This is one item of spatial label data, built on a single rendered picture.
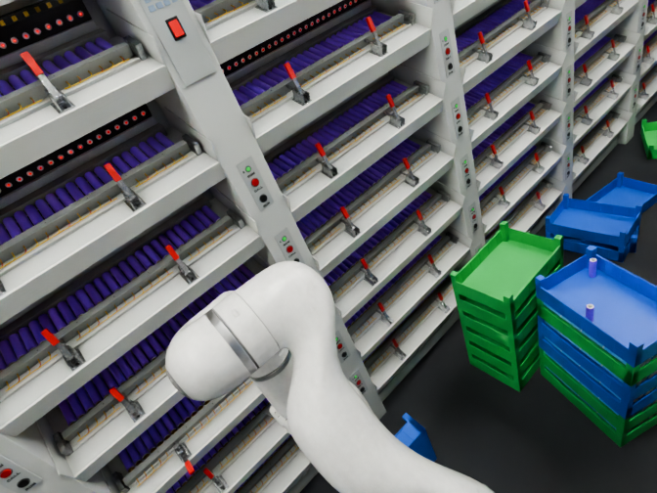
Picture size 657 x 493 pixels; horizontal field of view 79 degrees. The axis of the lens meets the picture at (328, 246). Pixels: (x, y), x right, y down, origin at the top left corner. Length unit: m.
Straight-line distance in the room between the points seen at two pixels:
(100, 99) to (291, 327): 0.51
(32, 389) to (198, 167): 0.53
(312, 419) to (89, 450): 0.67
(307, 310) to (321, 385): 0.09
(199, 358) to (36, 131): 0.47
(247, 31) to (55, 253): 0.55
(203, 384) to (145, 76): 0.54
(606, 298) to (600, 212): 0.88
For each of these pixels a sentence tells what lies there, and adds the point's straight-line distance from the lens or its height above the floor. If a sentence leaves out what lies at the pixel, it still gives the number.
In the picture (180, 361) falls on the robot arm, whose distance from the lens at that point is 0.52.
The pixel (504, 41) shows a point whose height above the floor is 0.94.
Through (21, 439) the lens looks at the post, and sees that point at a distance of 1.03.
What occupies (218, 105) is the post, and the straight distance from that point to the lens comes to 0.87.
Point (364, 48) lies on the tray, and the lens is 1.18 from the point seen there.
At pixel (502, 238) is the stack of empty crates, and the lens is 1.53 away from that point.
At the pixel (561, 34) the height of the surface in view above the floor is 0.85.
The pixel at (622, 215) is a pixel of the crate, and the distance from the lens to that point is 2.15.
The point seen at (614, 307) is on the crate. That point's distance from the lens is 1.33.
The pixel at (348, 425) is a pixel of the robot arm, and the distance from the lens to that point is 0.53.
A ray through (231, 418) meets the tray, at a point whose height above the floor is 0.54.
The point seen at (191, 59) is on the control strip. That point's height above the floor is 1.32.
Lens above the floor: 1.39
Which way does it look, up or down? 35 degrees down
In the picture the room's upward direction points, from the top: 24 degrees counter-clockwise
